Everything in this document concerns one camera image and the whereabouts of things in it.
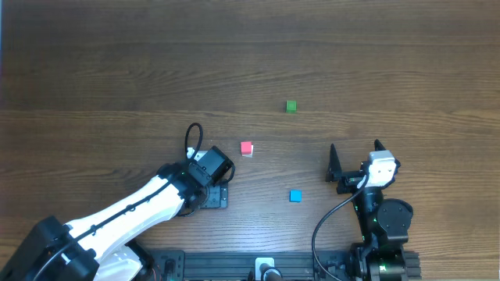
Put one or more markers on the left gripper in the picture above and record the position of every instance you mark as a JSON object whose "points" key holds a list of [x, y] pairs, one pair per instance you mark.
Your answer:
{"points": [[215, 197]]}

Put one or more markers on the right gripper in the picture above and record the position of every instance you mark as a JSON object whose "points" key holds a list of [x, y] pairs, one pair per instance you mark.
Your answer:
{"points": [[349, 181]]}

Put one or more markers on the red cube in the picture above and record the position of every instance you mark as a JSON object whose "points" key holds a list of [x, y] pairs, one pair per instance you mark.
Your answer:
{"points": [[246, 147]]}

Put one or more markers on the blue cube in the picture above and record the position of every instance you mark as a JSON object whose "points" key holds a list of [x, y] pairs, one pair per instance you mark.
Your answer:
{"points": [[295, 196]]}

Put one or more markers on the green cube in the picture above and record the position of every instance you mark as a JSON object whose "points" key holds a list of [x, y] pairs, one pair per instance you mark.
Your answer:
{"points": [[291, 106]]}

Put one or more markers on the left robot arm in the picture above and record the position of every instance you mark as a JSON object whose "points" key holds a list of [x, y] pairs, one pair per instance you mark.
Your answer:
{"points": [[129, 218]]}

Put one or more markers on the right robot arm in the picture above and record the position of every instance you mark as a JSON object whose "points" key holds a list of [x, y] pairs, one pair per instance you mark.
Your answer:
{"points": [[386, 222]]}

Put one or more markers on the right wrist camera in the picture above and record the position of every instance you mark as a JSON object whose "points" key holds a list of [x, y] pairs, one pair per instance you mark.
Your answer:
{"points": [[379, 168]]}

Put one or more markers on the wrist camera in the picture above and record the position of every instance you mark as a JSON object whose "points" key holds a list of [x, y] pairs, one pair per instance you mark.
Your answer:
{"points": [[379, 168], [197, 155]]}

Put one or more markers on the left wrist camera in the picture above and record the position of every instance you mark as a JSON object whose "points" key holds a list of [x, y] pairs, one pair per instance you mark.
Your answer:
{"points": [[197, 155]]}

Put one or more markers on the mounting rail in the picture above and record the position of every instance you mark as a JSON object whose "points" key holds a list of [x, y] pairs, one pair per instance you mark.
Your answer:
{"points": [[222, 265]]}

